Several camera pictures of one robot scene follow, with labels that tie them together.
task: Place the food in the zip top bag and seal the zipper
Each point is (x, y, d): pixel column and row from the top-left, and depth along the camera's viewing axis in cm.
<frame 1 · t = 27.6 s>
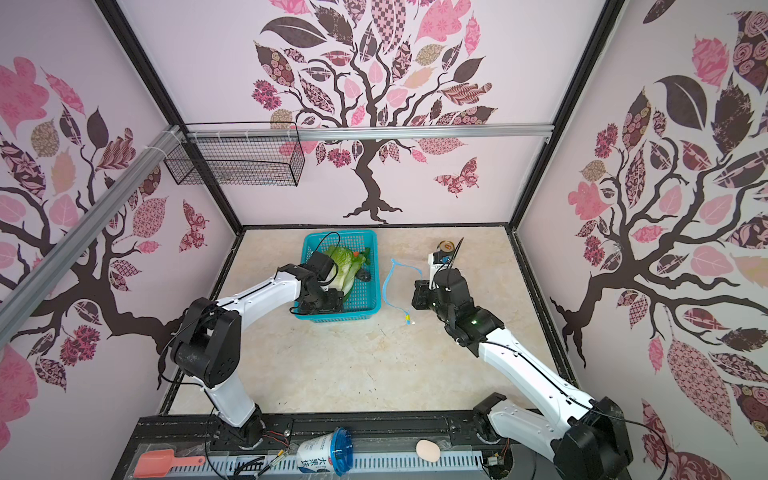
left hand: (329, 311, 91), fingers open
right hand: (416, 278, 78), fingers closed
teal plastic basket: (363, 299, 102), on the table
napa cabbage: (349, 263, 99), point 9 cm above the table
dark avocado: (363, 275, 102), point 4 cm above the table
green beverage can: (446, 246, 102), point 11 cm above the table

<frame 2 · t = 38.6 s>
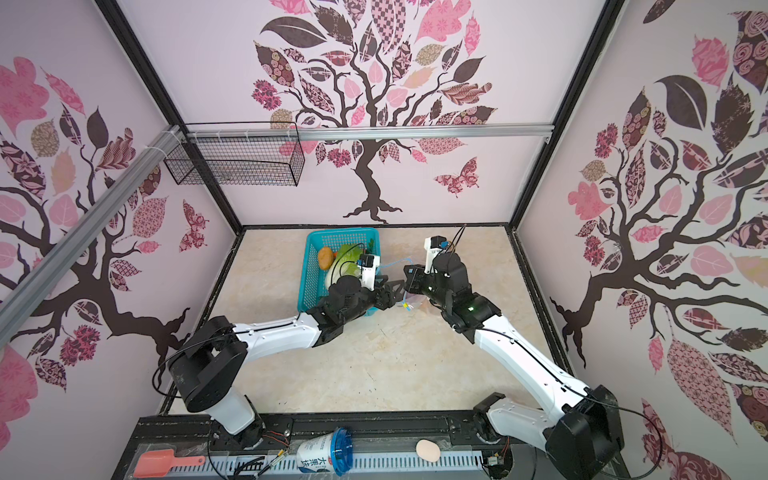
left hand: (396, 283, 82), fingers open
right hand: (404, 264, 76), fingers closed
brown potato: (325, 257, 105), point 6 cm above the table
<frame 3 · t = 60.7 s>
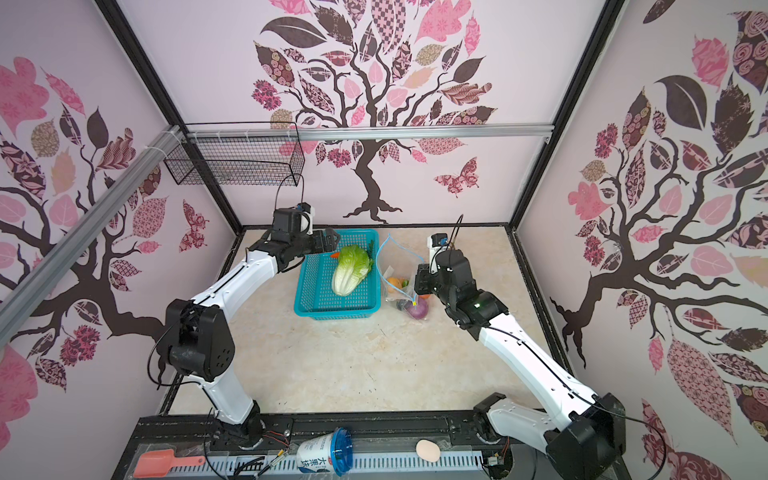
left hand: (327, 239, 90), fingers open
right hand: (421, 262, 76), fingers closed
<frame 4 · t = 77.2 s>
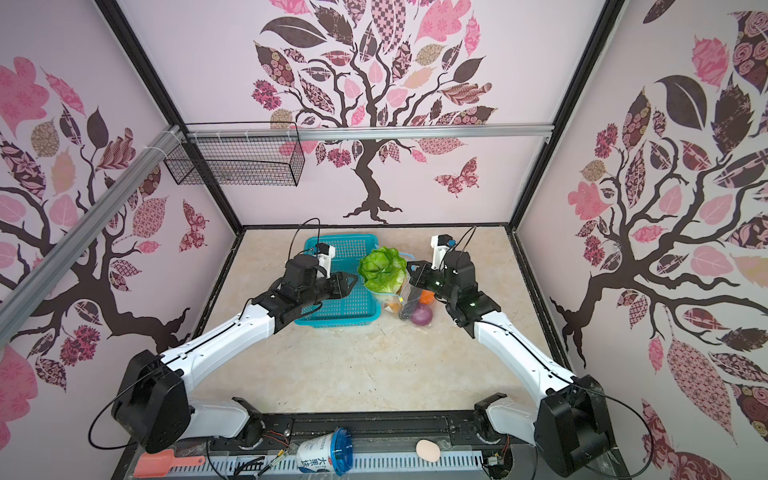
left hand: (354, 282, 81), fingers open
right hand: (407, 260, 78), fingers closed
napa cabbage: (383, 270, 76), point 27 cm above the table
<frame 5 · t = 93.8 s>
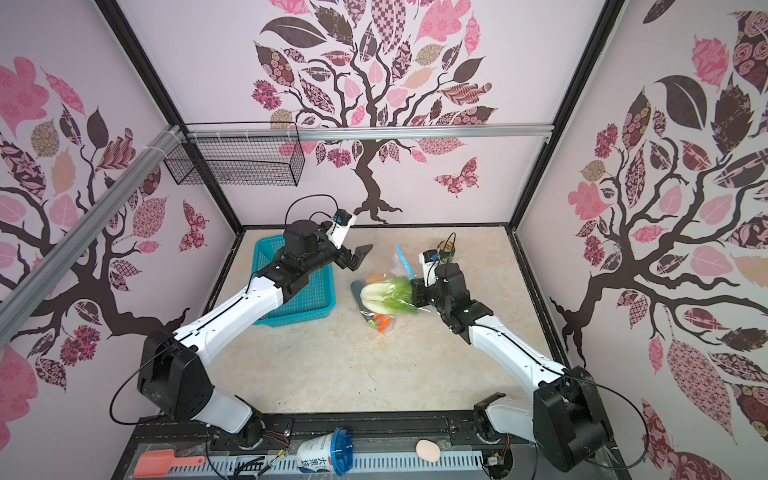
left hand: (358, 238, 79), fingers open
right hand: (413, 277, 83), fingers closed
teal plastic basket: (310, 308, 92), point 7 cm above the table
napa cabbage: (393, 296, 81), point 18 cm above the table
